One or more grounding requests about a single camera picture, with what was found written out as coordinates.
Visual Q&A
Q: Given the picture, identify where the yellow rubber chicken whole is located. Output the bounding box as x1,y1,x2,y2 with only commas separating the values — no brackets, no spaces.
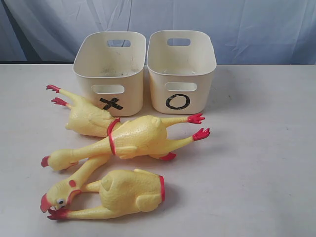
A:
41,113,210,170

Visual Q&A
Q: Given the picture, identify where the headless yellow chicken body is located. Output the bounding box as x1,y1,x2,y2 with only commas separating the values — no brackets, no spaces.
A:
40,169,165,220

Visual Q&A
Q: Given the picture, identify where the broken chicken head and neck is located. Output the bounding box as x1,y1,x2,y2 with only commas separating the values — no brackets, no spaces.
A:
40,155,111,213

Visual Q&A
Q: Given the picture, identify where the cream bin marked O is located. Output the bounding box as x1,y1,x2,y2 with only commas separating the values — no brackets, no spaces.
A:
147,30,217,114

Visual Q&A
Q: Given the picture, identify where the cream bin marked X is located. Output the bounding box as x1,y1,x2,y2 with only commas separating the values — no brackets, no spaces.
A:
73,31,146,117

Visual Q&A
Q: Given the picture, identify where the yellow rubber chicken rear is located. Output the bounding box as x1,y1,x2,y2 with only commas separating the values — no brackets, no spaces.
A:
46,84,116,137

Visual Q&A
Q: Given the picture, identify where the blue-grey backdrop curtain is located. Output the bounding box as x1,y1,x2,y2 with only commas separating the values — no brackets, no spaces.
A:
0,0,316,64

